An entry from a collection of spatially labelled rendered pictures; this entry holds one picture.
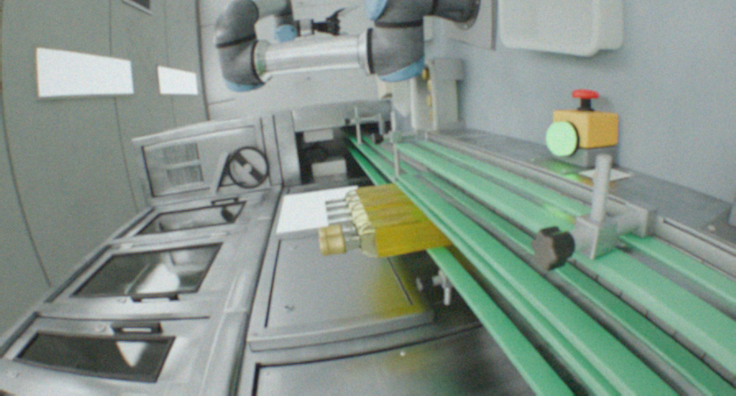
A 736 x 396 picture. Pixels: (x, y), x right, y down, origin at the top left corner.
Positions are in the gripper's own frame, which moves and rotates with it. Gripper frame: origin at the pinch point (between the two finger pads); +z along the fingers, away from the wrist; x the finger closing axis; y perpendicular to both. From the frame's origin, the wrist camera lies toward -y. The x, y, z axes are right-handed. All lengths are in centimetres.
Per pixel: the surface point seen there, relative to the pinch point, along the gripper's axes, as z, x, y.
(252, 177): -57, 68, 9
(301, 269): -31, 49, -79
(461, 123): 15, 23, -62
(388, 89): 10.0, 28.7, -3.8
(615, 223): -3, 6, -124
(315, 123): -22, 47, 15
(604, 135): 13, 7, -109
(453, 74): 14, 11, -59
